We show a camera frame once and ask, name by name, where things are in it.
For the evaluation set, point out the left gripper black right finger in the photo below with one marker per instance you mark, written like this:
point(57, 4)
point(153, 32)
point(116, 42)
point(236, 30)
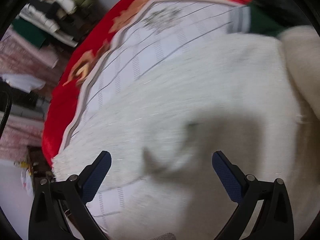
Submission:
point(275, 218)

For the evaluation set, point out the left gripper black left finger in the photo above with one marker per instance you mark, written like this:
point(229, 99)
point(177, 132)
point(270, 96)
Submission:
point(56, 202)

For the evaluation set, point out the white fluffy sweater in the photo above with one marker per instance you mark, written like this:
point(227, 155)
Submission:
point(253, 97)

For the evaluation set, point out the stack of folded clothes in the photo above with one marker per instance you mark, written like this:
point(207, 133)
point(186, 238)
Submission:
point(64, 22)

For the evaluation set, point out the white plastic bag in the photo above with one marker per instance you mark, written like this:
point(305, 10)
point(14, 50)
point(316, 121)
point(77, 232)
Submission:
point(23, 82)

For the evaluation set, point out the pink patterned cloth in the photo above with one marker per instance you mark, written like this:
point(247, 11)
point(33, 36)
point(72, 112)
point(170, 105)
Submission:
point(25, 124)

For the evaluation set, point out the dark green striped-cuff sweater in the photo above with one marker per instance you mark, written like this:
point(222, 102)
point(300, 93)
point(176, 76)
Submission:
point(250, 20)

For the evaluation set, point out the red floral bed blanket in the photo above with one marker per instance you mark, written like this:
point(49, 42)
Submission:
point(100, 62)

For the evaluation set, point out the black jacket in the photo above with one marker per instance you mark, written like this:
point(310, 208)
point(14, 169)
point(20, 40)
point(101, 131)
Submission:
point(284, 12)

